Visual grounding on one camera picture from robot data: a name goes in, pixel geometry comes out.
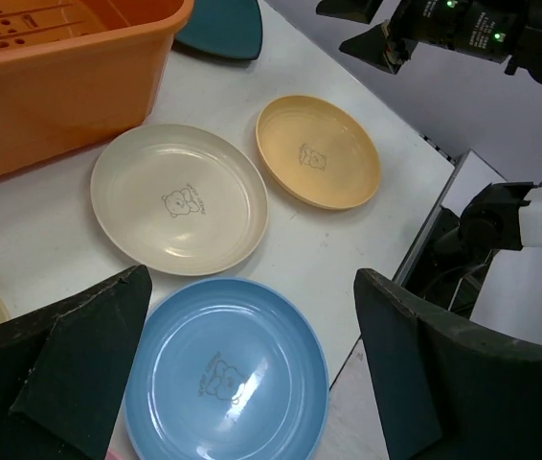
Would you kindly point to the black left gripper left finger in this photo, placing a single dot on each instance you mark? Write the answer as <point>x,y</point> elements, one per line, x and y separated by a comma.
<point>64,369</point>

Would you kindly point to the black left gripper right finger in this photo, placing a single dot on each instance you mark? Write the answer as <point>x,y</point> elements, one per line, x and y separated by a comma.
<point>446,387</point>

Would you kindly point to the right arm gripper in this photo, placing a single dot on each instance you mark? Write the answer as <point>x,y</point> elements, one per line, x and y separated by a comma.
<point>481,29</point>

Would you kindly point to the yellow bear plate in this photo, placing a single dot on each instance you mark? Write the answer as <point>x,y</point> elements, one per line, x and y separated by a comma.
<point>318,153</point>

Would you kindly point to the dark teal square plate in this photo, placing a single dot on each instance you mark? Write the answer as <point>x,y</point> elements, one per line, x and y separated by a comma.
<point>229,29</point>

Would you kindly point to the blue bear plate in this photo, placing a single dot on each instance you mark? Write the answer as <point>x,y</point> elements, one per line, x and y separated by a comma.
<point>226,368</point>

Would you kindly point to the cream bear plate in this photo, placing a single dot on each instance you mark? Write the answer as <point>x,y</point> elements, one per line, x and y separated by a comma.
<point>179,199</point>

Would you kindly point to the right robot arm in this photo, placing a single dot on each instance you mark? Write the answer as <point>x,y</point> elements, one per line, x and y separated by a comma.
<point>502,216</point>

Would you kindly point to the orange plastic bin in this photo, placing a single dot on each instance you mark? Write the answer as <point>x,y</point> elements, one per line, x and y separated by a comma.
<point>74,73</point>

